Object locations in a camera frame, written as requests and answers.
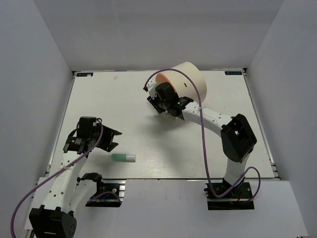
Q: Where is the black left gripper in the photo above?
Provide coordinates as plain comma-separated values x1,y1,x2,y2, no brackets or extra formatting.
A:
91,122,122,152

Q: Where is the cream round drawer organizer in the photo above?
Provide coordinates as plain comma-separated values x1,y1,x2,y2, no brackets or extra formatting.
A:
172,62,207,103

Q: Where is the green white cosmetic tube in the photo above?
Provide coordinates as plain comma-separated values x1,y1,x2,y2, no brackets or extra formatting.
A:
111,153,136,163

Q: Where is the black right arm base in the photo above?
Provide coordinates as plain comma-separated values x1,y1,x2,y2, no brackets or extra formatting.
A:
204,182,255,211

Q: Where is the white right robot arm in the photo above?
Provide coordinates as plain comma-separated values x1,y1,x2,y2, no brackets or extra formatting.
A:
143,81,257,198

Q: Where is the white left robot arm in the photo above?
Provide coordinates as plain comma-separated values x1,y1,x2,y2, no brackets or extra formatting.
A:
29,117,122,238

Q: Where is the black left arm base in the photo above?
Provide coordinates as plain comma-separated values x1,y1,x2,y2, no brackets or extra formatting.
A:
85,179,126,208

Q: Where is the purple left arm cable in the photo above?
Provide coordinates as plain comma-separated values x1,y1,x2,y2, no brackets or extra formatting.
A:
11,119,122,238

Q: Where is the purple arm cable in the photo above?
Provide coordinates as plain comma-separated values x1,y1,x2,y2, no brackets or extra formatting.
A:
11,119,122,238
145,68,261,199

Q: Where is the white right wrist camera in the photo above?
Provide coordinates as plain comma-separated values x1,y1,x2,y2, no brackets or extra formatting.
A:
143,79,158,99

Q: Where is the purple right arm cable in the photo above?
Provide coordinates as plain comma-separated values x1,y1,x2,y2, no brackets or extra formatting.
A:
145,68,261,199

